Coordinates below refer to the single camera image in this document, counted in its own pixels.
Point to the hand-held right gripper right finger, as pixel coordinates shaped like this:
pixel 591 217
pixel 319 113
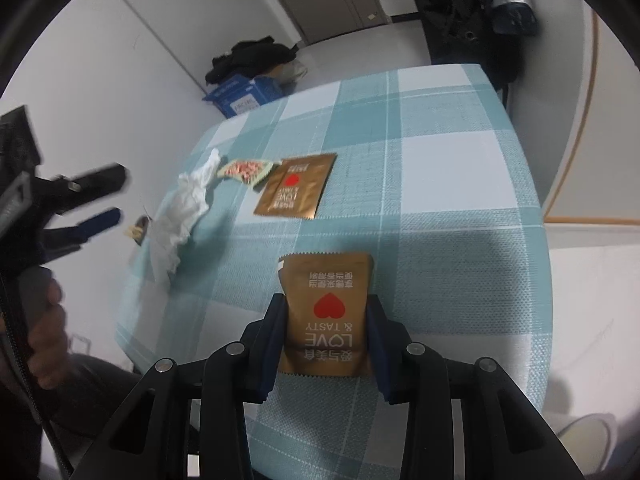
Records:
pixel 380 345

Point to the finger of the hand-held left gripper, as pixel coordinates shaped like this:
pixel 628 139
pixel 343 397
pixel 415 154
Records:
pixel 102 221
pixel 95 180

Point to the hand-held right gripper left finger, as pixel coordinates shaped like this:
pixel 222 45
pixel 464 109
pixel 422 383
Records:
pixel 272 342

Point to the brown foil packet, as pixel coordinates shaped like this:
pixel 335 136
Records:
pixel 295 186
pixel 327 310

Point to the white tissue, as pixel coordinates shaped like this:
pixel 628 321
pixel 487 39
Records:
pixel 182 210

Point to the red checked sauce packet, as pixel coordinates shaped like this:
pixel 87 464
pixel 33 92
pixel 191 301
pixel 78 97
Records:
pixel 245 169

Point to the person's left hand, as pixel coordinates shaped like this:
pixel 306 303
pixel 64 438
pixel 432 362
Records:
pixel 47 330

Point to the grey toothpick holder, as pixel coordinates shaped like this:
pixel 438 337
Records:
pixel 140 227

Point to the teal checked tablecloth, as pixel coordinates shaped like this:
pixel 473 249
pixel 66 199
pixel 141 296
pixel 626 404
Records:
pixel 425 210

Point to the blue cardboard box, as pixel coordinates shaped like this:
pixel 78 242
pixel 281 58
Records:
pixel 240 95

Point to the person's leg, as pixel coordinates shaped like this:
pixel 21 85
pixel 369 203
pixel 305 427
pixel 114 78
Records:
pixel 95 400

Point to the pile of black clothes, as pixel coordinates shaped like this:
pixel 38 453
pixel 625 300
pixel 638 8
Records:
pixel 250 57

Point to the white round object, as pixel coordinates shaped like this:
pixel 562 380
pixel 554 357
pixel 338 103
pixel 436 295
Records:
pixel 585 440

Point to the beige bag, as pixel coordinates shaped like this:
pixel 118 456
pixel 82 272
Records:
pixel 294 70

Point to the black jacket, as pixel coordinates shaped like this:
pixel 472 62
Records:
pixel 450 5

